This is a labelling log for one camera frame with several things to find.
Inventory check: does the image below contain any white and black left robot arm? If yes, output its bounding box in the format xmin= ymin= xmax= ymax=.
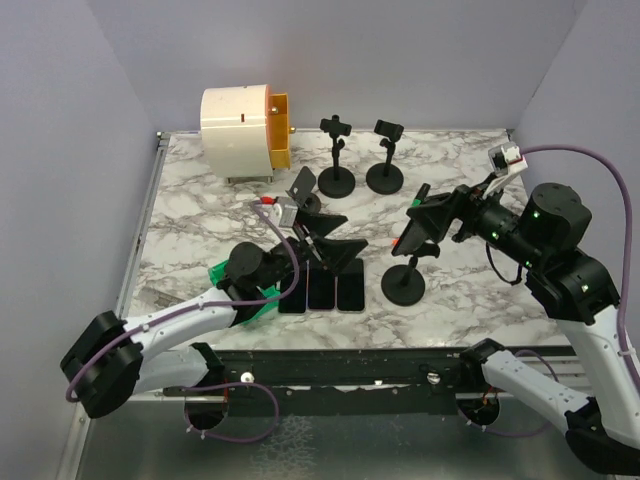
xmin=60 ymin=214 xmax=368 ymax=419

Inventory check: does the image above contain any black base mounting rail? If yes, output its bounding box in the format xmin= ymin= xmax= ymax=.
xmin=162 ymin=347 xmax=519 ymax=418

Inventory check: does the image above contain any white cylindrical drum device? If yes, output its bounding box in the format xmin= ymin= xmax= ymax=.
xmin=200 ymin=84 xmax=273 ymax=179

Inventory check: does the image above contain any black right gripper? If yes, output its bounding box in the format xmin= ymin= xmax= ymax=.
xmin=408 ymin=170 xmax=545 ymax=269

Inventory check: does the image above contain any green plastic bin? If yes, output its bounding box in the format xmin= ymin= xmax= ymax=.
xmin=208 ymin=260 xmax=280 ymax=326

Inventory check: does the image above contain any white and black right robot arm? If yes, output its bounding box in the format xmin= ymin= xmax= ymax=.
xmin=407 ymin=183 xmax=639 ymax=476

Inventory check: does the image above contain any purple-edged black phone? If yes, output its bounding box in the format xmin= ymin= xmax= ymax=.
xmin=336 ymin=258 xmax=365 ymax=312

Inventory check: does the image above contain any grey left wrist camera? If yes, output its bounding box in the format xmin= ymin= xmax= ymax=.
xmin=260 ymin=196 xmax=298 ymax=229

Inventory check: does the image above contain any black phone with silver edge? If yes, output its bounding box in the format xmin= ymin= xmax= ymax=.
xmin=307 ymin=266 xmax=335 ymax=310

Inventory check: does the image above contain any green and black marker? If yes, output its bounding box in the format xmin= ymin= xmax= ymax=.
xmin=411 ymin=183 xmax=431 ymax=207

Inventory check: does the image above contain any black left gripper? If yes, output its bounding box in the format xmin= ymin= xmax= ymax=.
xmin=258 ymin=207 xmax=367 ymax=291

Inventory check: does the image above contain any silver-edged phone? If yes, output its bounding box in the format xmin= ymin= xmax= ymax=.
xmin=278 ymin=280 xmax=307 ymax=314

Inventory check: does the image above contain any brown round phone stand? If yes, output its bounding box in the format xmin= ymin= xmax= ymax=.
xmin=286 ymin=166 xmax=321 ymax=213

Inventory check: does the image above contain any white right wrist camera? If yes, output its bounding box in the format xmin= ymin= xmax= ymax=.
xmin=483 ymin=142 xmax=528 ymax=199

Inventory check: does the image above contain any black round-base front stand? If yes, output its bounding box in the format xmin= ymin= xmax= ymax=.
xmin=317 ymin=114 xmax=355 ymax=199

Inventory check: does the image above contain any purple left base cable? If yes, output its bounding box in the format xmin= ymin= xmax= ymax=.
xmin=175 ymin=381 xmax=280 ymax=443

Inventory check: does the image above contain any tall black phone stand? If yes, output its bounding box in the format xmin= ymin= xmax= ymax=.
xmin=366 ymin=119 xmax=404 ymax=195

